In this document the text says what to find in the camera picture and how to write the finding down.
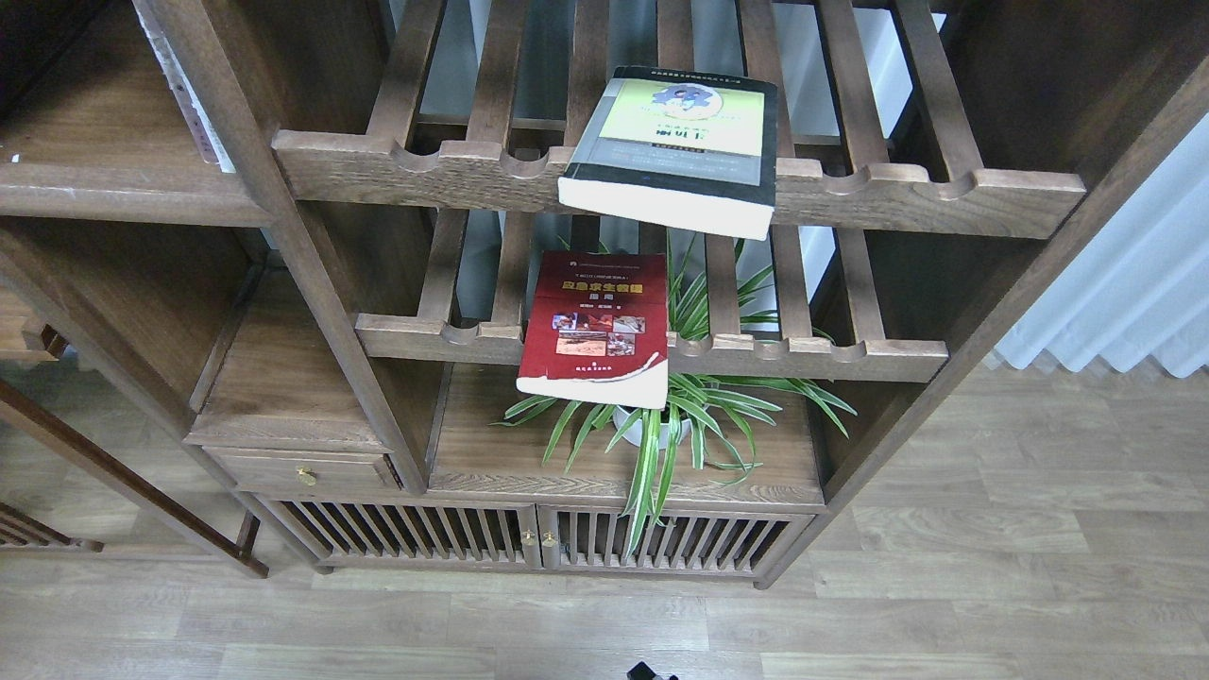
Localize red cover book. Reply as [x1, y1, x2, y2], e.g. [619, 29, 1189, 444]
[517, 250, 669, 410]

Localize upright books on left shelf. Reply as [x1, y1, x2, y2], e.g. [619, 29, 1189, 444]
[133, 1, 236, 174]

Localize white plant pot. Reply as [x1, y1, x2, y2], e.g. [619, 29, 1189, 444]
[613, 404, 693, 450]

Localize green spider plant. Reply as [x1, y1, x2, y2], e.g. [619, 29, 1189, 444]
[501, 253, 850, 553]

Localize dark wooden bookshelf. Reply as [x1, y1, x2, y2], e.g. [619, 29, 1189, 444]
[2, 1, 1207, 588]

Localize yellow and black book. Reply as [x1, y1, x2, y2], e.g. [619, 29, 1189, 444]
[557, 65, 779, 240]

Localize white curtain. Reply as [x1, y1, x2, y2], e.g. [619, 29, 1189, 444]
[985, 120, 1208, 378]

